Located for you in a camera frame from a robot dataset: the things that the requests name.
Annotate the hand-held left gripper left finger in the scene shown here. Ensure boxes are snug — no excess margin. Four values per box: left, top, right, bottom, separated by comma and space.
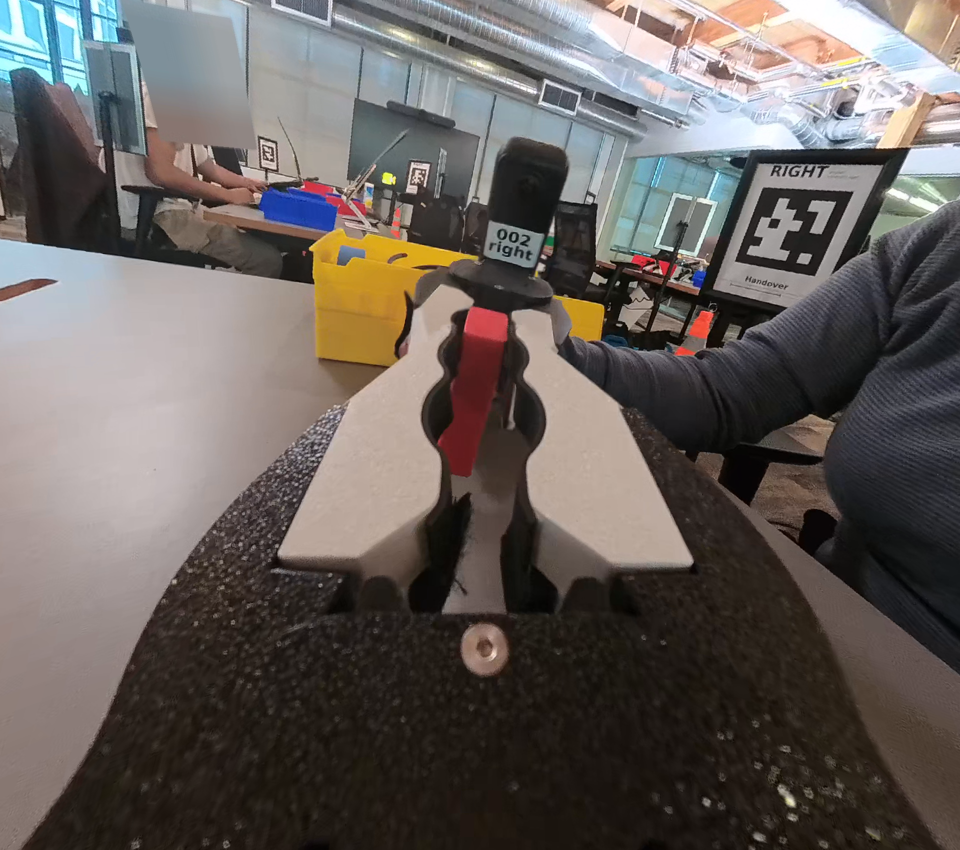
277, 313, 474, 615

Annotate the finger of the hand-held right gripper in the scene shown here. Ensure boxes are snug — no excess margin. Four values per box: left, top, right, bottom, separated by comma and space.
408, 267, 481, 360
501, 295, 576, 433

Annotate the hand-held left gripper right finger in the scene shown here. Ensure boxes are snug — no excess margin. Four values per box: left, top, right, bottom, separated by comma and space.
501, 317, 695, 615

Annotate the yellow plastic bin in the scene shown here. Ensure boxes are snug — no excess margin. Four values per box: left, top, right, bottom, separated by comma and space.
311, 229, 605, 367

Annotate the red block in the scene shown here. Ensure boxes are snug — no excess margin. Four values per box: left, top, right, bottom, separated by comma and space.
437, 307, 511, 478

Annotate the person's right forearm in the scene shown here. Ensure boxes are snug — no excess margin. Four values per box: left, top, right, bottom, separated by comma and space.
558, 220, 924, 454

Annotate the black mesh office chair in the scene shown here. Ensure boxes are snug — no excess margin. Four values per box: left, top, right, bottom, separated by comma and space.
551, 201, 601, 300

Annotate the red plastic bin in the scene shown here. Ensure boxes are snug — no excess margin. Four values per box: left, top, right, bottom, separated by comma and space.
303, 181, 369, 215

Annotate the orange traffic cone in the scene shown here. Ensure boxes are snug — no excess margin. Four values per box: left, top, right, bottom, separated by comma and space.
677, 310, 715, 358

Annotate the small blue plastic bin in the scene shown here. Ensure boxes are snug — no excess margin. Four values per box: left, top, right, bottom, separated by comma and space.
258, 188, 339, 230

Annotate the wooden office desk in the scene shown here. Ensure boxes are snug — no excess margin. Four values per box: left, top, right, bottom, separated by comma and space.
202, 201, 410, 266

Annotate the large framed marker sign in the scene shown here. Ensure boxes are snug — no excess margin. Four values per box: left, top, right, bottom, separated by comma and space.
701, 147, 910, 308

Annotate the grey panel on tripod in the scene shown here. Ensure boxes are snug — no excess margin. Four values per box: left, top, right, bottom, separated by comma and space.
81, 40, 147, 244

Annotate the office chair with brown jacket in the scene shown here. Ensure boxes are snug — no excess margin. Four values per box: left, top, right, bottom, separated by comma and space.
7, 68, 121, 251

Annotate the large paned window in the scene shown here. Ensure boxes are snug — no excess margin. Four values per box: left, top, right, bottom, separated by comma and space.
0, 0, 125, 94

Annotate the dark wall screen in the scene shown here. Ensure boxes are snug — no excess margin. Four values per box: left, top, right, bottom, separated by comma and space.
348, 98, 481, 206

